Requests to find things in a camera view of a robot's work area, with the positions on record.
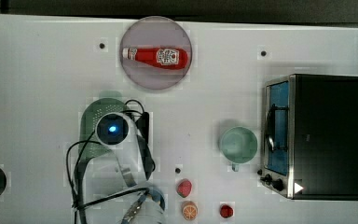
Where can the green plastic strainer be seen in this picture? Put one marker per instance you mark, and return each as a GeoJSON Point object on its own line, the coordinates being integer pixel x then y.
{"type": "Point", "coordinates": [107, 103]}

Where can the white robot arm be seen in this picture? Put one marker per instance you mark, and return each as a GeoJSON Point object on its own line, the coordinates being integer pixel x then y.
{"type": "Point", "coordinates": [114, 187]}

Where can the red ketchup bottle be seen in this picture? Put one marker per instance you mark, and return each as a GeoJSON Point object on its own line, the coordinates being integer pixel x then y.
{"type": "Point", "coordinates": [164, 58]}

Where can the green mug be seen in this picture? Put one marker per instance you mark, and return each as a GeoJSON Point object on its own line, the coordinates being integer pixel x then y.
{"type": "Point", "coordinates": [238, 145]}

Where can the red toy strawberry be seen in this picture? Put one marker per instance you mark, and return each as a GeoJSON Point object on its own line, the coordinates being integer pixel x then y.
{"type": "Point", "coordinates": [184, 188]}

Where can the grey round plate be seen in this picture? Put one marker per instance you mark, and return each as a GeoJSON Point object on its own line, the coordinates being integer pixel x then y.
{"type": "Point", "coordinates": [155, 32]}

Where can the blue bowl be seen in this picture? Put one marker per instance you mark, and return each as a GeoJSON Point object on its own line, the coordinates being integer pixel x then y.
{"type": "Point", "coordinates": [155, 196]}

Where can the toy orange slice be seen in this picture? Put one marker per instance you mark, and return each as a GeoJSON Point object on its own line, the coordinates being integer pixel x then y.
{"type": "Point", "coordinates": [189, 210]}

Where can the small red toy fruit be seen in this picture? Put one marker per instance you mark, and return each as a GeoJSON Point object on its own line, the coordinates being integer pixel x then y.
{"type": "Point", "coordinates": [226, 211]}

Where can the black toaster oven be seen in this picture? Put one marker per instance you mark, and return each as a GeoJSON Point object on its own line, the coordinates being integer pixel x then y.
{"type": "Point", "coordinates": [310, 137]}

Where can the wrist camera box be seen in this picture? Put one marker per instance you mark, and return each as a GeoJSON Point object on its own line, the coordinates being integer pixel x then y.
{"type": "Point", "coordinates": [143, 125]}

